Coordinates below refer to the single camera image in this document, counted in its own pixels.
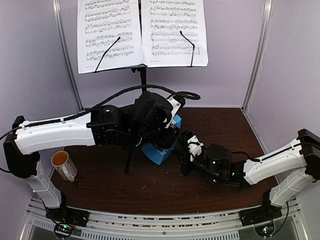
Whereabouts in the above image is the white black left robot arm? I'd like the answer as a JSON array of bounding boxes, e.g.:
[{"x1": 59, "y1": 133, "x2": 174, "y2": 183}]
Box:
[{"x1": 1, "y1": 84, "x2": 200, "y2": 226}]

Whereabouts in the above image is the blue metronome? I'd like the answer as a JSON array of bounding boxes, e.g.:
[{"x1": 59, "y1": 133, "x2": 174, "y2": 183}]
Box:
[{"x1": 141, "y1": 113, "x2": 183, "y2": 166}]

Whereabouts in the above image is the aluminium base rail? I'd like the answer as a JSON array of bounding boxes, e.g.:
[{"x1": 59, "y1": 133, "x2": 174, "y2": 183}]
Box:
[{"x1": 24, "y1": 197, "x2": 306, "y2": 240}]

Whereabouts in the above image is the black folding music stand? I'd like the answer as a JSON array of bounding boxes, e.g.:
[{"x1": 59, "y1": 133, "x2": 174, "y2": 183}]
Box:
[{"x1": 94, "y1": 30, "x2": 195, "y2": 174}]

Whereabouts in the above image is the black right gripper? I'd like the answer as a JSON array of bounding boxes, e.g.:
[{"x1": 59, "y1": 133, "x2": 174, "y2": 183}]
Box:
[{"x1": 173, "y1": 148, "x2": 222, "y2": 185}]

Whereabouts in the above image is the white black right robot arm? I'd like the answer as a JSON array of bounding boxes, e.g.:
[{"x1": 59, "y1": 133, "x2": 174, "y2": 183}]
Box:
[{"x1": 173, "y1": 129, "x2": 320, "y2": 226}]

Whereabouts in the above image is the sheet music page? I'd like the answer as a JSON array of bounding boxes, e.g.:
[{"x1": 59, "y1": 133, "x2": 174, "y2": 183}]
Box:
[
  {"x1": 141, "y1": 0, "x2": 209, "y2": 68},
  {"x1": 77, "y1": 0, "x2": 143, "y2": 74}
]

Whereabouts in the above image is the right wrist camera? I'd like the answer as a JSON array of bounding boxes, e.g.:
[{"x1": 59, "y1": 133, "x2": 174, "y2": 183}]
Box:
[{"x1": 187, "y1": 135, "x2": 206, "y2": 162}]

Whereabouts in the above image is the white patterned coffee mug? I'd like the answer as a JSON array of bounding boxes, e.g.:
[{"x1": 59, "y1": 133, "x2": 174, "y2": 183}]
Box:
[{"x1": 51, "y1": 150, "x2": 78, "y2": 183}]

